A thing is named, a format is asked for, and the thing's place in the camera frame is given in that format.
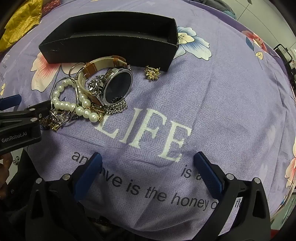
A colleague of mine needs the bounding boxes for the gold spiked ring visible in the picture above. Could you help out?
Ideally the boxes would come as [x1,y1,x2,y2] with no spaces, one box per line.
[48,120,63,132]

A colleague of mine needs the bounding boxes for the white pearl bracelet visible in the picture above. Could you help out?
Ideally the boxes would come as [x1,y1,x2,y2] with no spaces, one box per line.
[51,79,99,123]

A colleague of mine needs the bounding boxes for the silver hoop earrings pair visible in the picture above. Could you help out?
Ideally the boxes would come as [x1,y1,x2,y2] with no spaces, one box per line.
[68,62,86,76]

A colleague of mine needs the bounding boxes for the silver chain necklace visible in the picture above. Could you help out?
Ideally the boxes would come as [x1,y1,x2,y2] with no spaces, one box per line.
[87,74,129,116]

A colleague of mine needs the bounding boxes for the watch with tan leather strap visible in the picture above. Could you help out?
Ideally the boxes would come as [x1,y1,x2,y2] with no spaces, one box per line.
[76,55,133,106]

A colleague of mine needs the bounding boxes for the gold flower earring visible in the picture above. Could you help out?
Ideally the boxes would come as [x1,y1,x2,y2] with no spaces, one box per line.
[144,66,161,81]

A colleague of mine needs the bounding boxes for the black jewelry tray box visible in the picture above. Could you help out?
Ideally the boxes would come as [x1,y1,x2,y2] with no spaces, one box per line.
[39,11,179,71]

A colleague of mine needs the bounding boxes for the left hand gold nails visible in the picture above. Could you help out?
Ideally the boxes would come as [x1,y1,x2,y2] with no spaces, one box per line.
[0,153,13,199]

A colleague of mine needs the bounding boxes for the gold satin cloth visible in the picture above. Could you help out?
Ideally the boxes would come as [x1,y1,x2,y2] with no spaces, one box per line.
[1,0,43,53]

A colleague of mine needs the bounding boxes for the red patterned cloth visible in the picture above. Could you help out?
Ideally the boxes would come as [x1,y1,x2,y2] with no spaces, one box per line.
[42,0,61,16]

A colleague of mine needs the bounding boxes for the purple floral bed sheet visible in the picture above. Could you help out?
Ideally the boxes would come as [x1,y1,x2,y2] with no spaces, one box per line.
[1,1,295,240]

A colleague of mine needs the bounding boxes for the black wire cart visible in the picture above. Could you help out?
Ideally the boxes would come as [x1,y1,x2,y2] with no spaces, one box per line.
[274,44,295,94]

